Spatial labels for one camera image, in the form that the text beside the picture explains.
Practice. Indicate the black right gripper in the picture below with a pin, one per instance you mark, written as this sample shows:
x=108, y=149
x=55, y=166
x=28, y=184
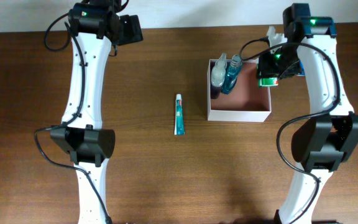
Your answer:
x=265, y=66

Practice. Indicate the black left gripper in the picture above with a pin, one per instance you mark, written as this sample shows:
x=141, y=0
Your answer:
x=133, y=30

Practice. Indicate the green soap bar box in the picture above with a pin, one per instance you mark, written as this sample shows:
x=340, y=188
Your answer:
x=267, y=82

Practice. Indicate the blue mouthwash bottle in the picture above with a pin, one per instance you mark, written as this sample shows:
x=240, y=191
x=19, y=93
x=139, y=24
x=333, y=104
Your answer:
x=232, y=73

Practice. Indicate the purple foam soap dispenser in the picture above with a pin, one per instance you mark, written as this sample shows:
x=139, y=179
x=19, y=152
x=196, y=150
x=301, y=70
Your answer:
x=218, y=76

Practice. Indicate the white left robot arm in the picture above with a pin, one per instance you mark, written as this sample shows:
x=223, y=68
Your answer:
x=95, y=29

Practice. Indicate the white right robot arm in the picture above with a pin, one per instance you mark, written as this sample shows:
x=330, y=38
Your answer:
x=330, y=132

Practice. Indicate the blue disposable razor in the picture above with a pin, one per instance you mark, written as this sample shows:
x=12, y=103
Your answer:
x=301, y=71

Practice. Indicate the pink open cardboard box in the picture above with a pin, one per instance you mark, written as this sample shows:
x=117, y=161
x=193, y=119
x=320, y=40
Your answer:
x=247, y=102

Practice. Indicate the green toothpaste tube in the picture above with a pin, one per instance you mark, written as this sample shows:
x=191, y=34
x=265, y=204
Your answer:
x=179, y=122

